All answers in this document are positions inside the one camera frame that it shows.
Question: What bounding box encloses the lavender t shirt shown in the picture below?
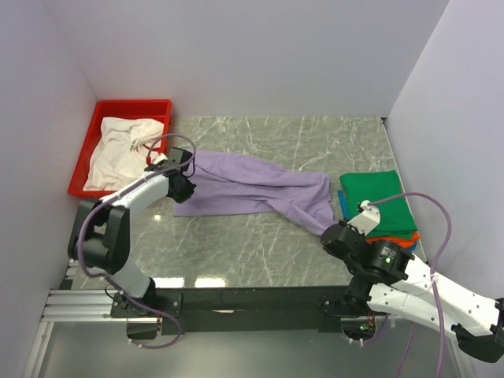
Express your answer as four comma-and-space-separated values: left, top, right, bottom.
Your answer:
172, 151, 335, 235

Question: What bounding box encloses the green t shirt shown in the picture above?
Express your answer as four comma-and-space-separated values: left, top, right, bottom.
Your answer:
339, 170, 418, 239

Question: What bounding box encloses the orange t shirt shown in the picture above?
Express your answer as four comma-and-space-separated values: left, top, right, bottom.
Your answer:
366, 232, 420, 249

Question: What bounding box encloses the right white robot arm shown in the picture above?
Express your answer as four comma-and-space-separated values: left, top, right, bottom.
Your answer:
321, 221, 503, 363

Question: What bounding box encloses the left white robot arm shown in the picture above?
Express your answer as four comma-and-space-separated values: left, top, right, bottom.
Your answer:
68, 147, 196, 317

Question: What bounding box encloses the white crumpled t shirt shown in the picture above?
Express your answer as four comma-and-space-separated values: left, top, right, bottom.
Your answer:
83, 117, 164, 191

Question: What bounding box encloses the red plastic bin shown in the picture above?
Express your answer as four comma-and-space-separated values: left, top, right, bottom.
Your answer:
68, 99, 172, 198

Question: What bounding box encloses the black base beam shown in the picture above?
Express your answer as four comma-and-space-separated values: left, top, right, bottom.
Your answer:
110, 286, 376, 340

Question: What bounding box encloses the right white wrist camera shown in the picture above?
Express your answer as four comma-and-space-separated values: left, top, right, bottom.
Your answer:
348, 200, 380, 235

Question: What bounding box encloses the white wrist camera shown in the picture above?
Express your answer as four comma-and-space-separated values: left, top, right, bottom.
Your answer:
348, 200, 380, 235
145, 154, 167, 172

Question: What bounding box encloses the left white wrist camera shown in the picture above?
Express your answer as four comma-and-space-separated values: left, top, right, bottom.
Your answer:
145, 154, 167, 172

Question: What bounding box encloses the aluminium frame rail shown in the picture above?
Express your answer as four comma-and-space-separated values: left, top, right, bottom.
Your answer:
21, 208, 131, 378

